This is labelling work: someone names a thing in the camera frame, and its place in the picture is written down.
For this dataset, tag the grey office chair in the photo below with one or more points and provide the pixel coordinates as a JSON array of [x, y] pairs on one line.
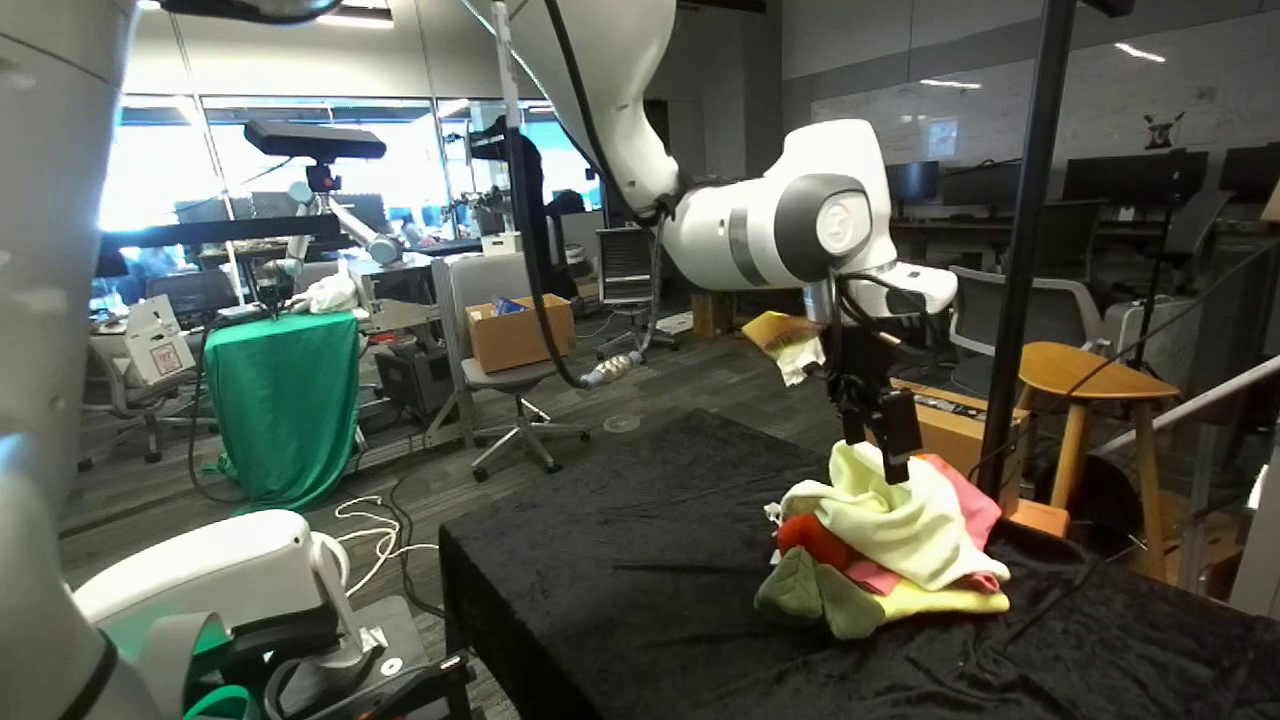
[[472, 285]]

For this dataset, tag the yellow microfiber cloth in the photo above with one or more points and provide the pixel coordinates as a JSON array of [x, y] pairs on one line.
[[866, 602]]

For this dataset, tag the white office chair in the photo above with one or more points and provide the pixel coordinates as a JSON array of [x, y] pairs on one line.
[[981, 313]]

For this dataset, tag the silver metal pole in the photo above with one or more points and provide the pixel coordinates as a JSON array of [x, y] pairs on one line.
[[1202, 401]]

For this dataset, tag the wooden stool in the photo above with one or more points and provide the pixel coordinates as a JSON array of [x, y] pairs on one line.
[[1085, 375]]

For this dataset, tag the cardboard box with black tape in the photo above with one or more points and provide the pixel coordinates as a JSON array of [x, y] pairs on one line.
[[953, 422]]

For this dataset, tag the black computer monitor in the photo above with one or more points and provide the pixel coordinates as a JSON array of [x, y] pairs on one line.
[[1254, 172], [1135, 183], [984, 185], [915, 183]]

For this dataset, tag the black velvet tablecloth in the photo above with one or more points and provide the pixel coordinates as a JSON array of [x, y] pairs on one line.
[[665, 602]]

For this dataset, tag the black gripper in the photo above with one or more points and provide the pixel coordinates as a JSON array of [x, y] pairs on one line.
[[862, 365]]

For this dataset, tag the green cloth covered stand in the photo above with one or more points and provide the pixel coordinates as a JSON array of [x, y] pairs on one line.
[[284, 401]]

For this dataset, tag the pale cream towel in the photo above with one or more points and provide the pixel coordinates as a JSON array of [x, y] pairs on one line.
[[895, 514]]

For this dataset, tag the small cardboard box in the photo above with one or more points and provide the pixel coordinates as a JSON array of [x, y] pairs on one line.
[[522, 334]]

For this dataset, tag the black stereo camera bar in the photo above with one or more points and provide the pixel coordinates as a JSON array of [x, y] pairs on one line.
[[314, 141]]

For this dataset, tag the black vertical pole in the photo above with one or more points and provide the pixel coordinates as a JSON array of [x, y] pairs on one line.
[[1024, 265]]

